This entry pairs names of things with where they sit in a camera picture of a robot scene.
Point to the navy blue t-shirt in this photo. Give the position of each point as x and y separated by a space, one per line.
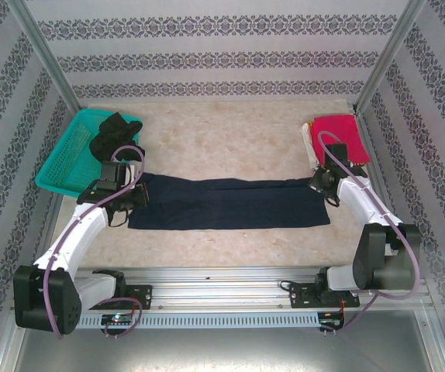
226 205

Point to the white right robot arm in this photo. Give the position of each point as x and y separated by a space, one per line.
381 255

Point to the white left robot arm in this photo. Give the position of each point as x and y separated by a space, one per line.
79 232

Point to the orange printed folded t-shirt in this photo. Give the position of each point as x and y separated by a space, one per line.
358 164

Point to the white folded t-shirt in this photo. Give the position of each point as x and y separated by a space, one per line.
307 135

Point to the red folded t-shirt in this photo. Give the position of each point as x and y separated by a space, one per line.
342 131

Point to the teal plastic basket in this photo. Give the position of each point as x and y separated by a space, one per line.
67 162

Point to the black t-shirt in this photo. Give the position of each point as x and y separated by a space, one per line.
114 131

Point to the small circuit board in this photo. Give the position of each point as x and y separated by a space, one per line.
118 319
331 324

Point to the grey metal base panel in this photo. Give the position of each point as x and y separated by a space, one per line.
207 352

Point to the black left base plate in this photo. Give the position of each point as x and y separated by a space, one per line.
139 296

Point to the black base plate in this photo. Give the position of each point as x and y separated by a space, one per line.
139 296
302 296

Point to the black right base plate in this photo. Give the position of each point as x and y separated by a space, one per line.
302 296

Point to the aluminium mounting rail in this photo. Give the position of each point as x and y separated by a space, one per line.
222 286

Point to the aluminium frame post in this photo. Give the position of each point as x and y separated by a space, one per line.
389 54
44 54

